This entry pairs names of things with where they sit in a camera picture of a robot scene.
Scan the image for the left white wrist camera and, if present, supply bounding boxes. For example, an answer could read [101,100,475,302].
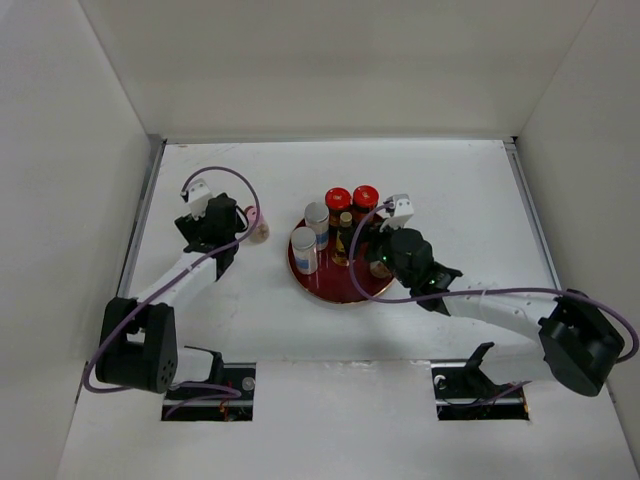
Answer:
[180,178,213,220]

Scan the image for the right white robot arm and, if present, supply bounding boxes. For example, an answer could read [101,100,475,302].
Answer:
[364,222,625,397]

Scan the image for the red lid sauce jar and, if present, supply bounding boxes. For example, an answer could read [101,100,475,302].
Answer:
[351,185,379,224]
[325,187,352,232]

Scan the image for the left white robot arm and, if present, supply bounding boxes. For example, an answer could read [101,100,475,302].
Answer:
[95,193,248,399]

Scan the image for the silver lid spice jar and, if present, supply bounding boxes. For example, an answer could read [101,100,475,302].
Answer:
[290,227,317,275]

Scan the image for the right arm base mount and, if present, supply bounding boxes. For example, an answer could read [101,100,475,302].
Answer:
[430,342,529,421]

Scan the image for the black cap brown spice bottle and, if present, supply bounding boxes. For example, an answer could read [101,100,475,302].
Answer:
[369,260,392,279]

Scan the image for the round red tray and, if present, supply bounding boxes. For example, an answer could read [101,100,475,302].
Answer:
[287,231,394,304]

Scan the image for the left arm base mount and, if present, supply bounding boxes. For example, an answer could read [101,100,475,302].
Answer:
[161,347,257,422]

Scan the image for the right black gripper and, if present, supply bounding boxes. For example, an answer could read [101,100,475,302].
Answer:
[340,215,414,288]

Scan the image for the silver lid blue label jar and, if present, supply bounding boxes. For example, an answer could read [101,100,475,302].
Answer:
[304,202,329,251]

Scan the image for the purple cable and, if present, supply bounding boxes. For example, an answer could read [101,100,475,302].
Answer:
[347,200,640,406]
[81,165,261,419]

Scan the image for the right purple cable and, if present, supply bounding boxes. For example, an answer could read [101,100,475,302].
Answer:
[347,200,640,406]

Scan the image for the pink lid spice bottle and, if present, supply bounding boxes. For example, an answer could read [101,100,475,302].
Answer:
[244,205,270,244]

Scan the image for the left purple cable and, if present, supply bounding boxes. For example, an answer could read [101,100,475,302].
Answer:
[81,165,261,419]

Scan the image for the tall yellow label bottle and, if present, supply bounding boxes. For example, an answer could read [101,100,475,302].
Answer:
[332,211,353,267]

